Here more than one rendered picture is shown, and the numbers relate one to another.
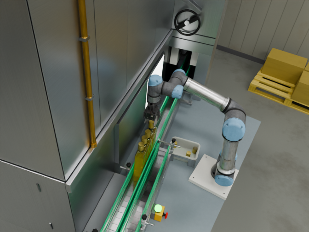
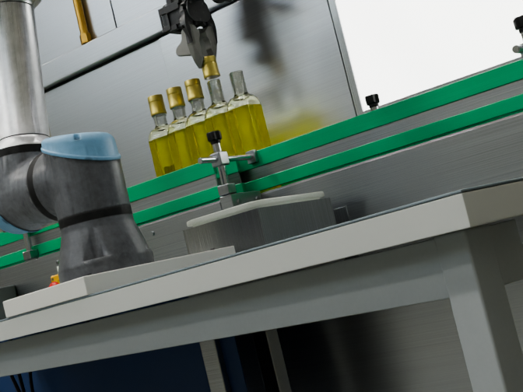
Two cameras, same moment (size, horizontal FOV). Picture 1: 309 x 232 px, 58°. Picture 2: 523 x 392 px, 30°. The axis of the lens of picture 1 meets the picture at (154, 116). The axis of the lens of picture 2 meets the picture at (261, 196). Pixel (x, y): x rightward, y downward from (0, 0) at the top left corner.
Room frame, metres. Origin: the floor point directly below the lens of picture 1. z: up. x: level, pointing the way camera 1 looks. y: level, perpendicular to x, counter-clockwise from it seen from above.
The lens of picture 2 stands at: (2.11, -1.83, 0.72)
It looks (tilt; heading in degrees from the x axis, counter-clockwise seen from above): 5 degrees up; 113
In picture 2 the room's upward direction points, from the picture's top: 14 degrees counter-clockwise
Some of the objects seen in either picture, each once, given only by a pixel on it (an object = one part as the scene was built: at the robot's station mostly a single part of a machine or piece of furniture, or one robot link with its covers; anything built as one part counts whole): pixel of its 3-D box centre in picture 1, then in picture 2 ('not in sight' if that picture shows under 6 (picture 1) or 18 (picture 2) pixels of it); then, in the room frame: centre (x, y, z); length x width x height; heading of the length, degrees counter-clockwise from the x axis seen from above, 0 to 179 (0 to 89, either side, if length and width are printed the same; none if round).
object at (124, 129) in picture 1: (142, 101); (334, 45); (1.53, 0.10, 1.15); 0.90 x 0.03 x 0.34; 166
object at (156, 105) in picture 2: (140, 146); (156, 105); (1.11, 0.06, 1.14); 0.04 x 0.04 x 0.04
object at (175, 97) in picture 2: (144, 139); (175, 98); (1.17, 0.05, 1.14); 0.04 x 0.04 x 0.04
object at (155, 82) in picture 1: (155, 85); not in sight; (1.26, 0.02, 1.48); 0.09 x 0.08 x 0.11; 77
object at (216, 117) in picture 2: (149, 143); (229, 152); (1.28, 0.01, 0.99); 0.06 x 0.06 x 0.21; 76
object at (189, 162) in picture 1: (179, 151); (272, 232); (1.43, -0.22, 0.79); 0.27 x 0.17 x 0.08; 76
